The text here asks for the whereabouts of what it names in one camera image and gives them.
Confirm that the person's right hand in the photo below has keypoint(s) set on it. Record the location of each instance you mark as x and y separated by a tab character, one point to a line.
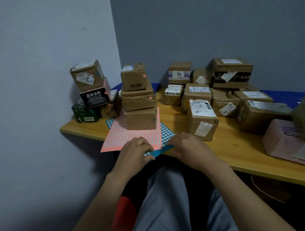
195	152

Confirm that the box of stack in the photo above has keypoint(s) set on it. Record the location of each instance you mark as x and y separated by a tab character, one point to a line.
137	101
132	79
140	120

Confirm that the pink dot sticker sheet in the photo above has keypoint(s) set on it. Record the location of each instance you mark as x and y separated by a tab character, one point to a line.
119	138

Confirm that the pile of brown parcels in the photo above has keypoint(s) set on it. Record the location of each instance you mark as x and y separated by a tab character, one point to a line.
257	119

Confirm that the blue plastic grid pallet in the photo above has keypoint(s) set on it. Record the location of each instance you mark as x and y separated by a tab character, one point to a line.
283	97
156	86

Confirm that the large pink box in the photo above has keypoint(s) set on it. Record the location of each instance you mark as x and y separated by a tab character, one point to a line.
278	142

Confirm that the person's grey trousers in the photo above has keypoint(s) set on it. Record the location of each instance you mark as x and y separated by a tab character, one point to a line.
166	202

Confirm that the small brown printed box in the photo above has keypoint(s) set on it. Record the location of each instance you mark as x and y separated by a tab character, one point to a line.
109	111

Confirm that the red stool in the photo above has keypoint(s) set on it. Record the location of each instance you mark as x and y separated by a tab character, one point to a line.
124	214

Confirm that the person's left forearm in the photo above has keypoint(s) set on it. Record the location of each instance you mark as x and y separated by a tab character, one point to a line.
102	204

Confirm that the teal sticker sheet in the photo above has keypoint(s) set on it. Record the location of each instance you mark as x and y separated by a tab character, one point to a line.
166	133

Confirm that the taped box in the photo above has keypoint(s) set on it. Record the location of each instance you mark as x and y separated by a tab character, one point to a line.
299	119

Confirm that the small tall box white labels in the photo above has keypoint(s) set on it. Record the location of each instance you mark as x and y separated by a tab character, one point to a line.
193	126

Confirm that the dark green box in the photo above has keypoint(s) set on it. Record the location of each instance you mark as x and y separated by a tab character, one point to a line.
82	115

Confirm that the person's right forearm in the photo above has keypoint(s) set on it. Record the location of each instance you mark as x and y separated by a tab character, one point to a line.
250	200

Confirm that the person's left hand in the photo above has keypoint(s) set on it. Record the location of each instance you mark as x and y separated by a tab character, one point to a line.
131	161

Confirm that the black and pink box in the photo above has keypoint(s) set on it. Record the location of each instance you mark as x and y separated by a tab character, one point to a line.
94	98

